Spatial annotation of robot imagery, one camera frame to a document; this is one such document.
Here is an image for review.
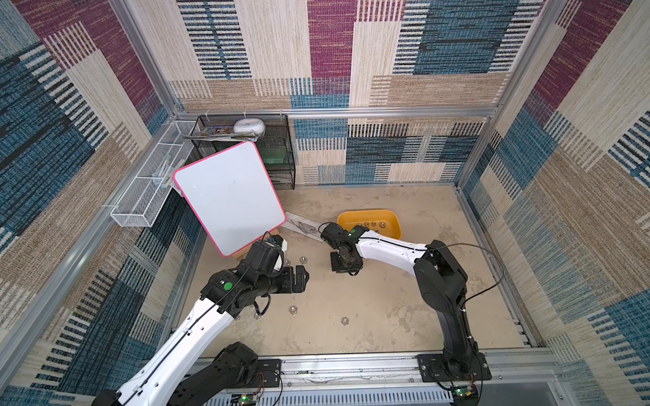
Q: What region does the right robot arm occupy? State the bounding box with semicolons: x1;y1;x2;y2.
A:
320;223;480;379

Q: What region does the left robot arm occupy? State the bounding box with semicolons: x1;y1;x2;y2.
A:
93;235;309;405

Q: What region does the yellow plastic storage box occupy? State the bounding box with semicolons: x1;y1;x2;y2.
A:
337;209;402;240

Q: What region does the wooden whiteboard easel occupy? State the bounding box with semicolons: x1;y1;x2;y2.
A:
233;229;279;260

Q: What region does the pink framed whiteboard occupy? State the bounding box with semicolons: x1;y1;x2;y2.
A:
173;141;286;257

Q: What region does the white round device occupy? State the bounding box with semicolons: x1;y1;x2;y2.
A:
233;118;266;136

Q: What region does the black mesh shelf rack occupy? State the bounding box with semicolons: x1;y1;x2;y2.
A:
187;113;296;189

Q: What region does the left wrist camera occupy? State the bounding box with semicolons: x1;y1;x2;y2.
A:
273;234;288;272

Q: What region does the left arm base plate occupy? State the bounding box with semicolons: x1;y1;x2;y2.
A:
235;359;282;388

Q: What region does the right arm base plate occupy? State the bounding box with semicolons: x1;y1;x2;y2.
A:
416;353;493;383

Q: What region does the white wire basket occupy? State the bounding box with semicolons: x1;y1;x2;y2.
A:
111;121;195;228

